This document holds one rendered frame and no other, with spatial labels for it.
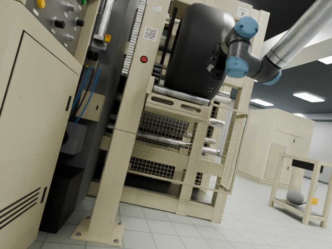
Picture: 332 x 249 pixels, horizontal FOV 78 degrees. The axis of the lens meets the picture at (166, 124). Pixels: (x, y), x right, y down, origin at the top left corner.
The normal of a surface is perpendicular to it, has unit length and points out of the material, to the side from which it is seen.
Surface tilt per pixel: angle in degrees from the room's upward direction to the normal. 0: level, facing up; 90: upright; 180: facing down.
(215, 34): 85
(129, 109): 90
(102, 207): 90
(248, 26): 83
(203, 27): 81
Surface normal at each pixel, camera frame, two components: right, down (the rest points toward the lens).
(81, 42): 0.11, -0.01
